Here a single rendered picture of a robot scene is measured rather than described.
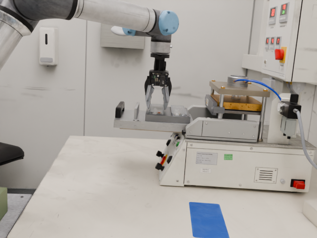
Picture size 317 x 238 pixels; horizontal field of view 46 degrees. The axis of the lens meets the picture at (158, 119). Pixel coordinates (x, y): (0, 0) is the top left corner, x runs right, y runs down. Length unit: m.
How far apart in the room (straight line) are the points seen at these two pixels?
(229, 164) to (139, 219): 0.41
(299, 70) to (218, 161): 0.42
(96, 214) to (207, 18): 1.99
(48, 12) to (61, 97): 1.84
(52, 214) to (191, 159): 0.50
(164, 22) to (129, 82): 1.64
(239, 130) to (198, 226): 0.40
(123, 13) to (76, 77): 1.73
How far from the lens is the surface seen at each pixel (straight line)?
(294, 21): 1.36
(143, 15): 1.17
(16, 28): 1.14
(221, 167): 1.36
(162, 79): 1.38
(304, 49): 1.37
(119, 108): 1.40
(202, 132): 1.33
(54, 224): 1.11
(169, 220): 1.13
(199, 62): 2.84
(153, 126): 1.37
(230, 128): 1.34
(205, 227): 1.12
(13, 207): 1.22
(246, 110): 1.40
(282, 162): 1.41
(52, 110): 2.89
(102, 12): 1.10
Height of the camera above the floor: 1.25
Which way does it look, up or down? 11 degrees down
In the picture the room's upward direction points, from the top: 4 degrees clockwise
